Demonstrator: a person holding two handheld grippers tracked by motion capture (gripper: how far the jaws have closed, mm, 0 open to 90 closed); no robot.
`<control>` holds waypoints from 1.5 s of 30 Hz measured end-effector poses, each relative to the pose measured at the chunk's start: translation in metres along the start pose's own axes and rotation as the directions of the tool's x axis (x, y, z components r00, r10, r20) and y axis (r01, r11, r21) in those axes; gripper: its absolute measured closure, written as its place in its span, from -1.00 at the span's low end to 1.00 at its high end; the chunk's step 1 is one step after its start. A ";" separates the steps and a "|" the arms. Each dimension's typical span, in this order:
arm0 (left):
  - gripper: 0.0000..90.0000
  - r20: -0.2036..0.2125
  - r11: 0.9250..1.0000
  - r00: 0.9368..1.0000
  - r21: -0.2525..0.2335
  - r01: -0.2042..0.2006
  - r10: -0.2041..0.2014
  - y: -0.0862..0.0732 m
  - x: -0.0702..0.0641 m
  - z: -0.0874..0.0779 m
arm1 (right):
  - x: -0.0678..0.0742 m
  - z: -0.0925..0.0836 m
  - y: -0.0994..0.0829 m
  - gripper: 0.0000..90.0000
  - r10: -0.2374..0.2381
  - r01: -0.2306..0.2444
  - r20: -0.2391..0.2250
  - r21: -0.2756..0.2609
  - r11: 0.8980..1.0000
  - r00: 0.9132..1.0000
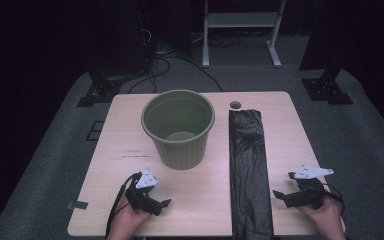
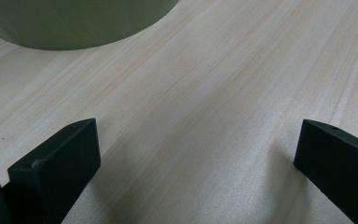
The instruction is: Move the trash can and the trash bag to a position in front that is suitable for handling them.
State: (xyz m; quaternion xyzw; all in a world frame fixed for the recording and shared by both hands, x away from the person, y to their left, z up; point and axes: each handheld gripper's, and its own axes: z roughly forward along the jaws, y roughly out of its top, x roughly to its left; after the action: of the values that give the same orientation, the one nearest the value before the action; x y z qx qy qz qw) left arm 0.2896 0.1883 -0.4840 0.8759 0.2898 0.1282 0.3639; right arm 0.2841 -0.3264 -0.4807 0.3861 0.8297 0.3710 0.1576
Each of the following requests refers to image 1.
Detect black stand base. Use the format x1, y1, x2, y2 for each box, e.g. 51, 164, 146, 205
300, 66, 354, 106
76, 71, 123, 108

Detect white metal stand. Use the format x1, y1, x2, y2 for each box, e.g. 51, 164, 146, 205
202, 0, 287, 69

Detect person's left hand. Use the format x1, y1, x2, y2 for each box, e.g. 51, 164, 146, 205
106, 195, 152, 240

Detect hand-held gripper black cable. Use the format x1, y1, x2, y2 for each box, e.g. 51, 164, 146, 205
105, 172, 143, 239
323, 183, 346, 215

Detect green plastic trash bin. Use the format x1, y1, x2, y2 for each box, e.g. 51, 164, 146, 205
141, 89, 216, 171

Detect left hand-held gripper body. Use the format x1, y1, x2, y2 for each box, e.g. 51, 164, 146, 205
124, 168, 163, 214

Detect black floor cables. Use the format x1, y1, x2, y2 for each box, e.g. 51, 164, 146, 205
126, 54, 224, 95

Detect black plastic trash bag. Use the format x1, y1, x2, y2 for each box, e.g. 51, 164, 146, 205
228, 108, 275, 240

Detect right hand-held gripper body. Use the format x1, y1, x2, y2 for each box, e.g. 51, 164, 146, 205
288, 164, 335, 210

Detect right hand-held gripper black cable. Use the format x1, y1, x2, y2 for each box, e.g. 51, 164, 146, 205
323, 183, 346, 215

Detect grey tape strip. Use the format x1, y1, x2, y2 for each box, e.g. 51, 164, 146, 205
67, 200, 89, 211

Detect left hand-held gripper black cable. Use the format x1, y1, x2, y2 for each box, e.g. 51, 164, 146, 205
105, 172, 143, 239

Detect person's right hand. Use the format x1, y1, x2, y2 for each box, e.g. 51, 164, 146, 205
298, 196, 347, 240

